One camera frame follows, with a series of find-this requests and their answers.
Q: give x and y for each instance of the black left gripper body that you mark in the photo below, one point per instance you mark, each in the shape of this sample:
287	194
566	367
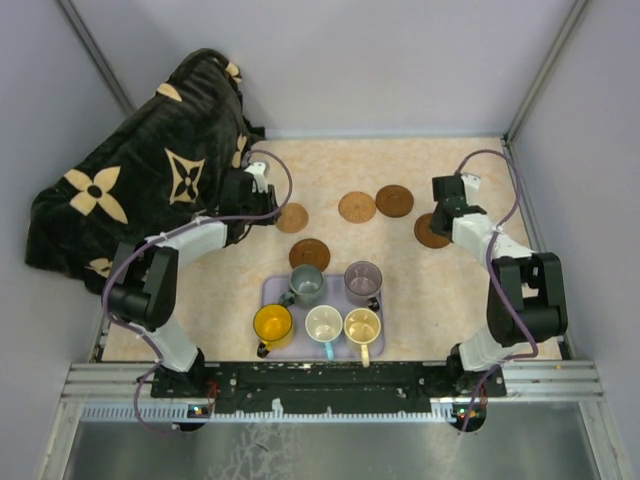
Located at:
262	202

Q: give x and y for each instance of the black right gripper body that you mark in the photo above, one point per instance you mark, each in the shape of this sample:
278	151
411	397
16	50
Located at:
433	222

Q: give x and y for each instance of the dark wooden coaster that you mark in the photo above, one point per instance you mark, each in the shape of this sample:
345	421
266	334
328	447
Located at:
425	236
394	201
310	251

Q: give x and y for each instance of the light woven rattan coaster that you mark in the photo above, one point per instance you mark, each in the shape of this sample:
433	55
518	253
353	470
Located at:
293	219

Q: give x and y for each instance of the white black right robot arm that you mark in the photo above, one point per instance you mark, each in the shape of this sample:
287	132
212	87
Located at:
526	303

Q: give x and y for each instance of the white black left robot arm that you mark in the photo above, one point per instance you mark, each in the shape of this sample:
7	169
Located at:
141	290

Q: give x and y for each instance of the black floral blanket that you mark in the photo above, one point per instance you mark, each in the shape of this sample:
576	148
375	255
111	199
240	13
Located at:
162	165

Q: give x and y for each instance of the grey ceramic mug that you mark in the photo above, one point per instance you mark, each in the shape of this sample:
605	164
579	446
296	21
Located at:
306	288

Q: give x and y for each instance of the purple ceramic mug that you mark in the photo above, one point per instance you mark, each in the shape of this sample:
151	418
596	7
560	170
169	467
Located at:
363	282

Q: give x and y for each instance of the yellow ceramic mug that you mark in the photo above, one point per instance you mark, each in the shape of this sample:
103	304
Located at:
273	324

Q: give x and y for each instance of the lavender plastic tray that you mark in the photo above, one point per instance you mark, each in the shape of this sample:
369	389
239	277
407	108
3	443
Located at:
303	347

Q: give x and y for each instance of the cream ceramic mug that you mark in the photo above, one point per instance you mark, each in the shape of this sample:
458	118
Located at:
362	327

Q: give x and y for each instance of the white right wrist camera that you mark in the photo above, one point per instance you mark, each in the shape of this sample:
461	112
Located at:
471	183

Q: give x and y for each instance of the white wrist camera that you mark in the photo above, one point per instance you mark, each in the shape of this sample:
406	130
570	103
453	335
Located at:
471	183
259	171

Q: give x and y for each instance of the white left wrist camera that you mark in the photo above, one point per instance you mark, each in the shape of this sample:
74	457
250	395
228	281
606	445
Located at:
259	171

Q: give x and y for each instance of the white mug blue handle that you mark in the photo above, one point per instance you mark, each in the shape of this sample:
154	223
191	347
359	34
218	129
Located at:
324	325

